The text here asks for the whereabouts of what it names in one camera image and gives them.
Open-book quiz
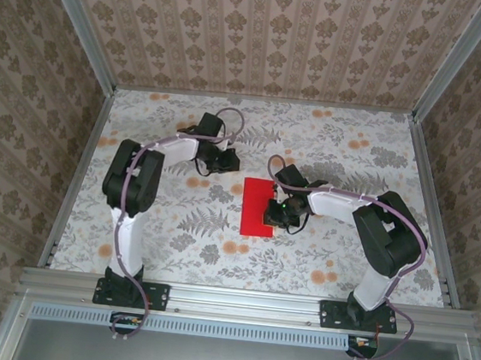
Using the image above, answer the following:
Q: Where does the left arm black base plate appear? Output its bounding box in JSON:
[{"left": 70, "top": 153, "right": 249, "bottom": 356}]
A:
[{"left": 92, "top": 274, "right": 171, "bottom": 312}]

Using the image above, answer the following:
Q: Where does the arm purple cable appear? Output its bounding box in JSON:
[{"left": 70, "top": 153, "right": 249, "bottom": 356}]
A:
[
  {"left": 247, "top": 153, "right": 436, "bottom": 360},
  {"left": 104, "top": 97, "right": 248, "bottom": 353}
]

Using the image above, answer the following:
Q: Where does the thin aluminium table rail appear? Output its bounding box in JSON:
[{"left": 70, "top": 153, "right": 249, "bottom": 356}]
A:
[{"left": 114, "top": 82, "right": 416, "bottom": 121}]

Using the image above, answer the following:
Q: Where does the slotted grey cable duct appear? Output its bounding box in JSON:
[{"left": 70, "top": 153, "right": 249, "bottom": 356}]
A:
[{"left": 30, "top": 300, "right": 353, "bottom": 352}]

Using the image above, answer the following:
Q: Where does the small wired connector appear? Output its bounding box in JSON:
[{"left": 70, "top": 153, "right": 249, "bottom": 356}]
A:
[
  {"left": 351, "top": 335, "right": 379, "bottom": 351},
  {"left": 116, "top": 313, "right": 145, "bottom": 326}
]

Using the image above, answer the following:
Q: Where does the aluminium table side rail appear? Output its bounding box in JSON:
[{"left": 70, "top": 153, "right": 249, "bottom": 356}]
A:
[
  {"left": 393, "top": 118, "right": 479, "bottom": 311},
  {"left": 37, "top": 81, "right": 118, "bottom": 276}
]

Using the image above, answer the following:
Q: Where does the aluminium frame post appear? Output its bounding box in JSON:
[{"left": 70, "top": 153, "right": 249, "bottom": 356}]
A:
[
  {"left": 408, "top": 0, "right": 481, "bottom": 132},
  {"left": 25, "top": 0, "right": 127, "bottom": 95}
]

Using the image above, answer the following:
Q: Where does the long aluminium mounting rail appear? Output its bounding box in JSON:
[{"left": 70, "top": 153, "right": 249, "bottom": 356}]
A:
[{"left": 17, "top": 263, "right": 478, "bottom": 343}]

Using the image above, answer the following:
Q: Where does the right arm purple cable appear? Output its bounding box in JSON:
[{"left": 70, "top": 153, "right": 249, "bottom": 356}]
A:
[{"left": 247, "top": 153, "right": 436, "bottom": 360}]

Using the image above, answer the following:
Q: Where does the red paper sheet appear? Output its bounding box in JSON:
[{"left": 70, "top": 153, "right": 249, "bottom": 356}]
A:
[{"left": 237, "top": 176, "right": 282, "bottom": 239}]

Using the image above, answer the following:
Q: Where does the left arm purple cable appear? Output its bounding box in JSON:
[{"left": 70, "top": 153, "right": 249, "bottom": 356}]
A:
[{"left": 104, "top": 97, "right": 248, "bottom": 353}]

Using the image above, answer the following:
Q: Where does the floral patterned table cover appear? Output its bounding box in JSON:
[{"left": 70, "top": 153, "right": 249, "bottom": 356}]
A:
[{"left": 48, "top": 80, "right": 467, "bottom": 313}]

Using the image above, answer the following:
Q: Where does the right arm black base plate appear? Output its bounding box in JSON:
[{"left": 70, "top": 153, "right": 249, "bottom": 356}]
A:
[{"left": 317, "top": 298, "right": 400, "bottom": 337}]

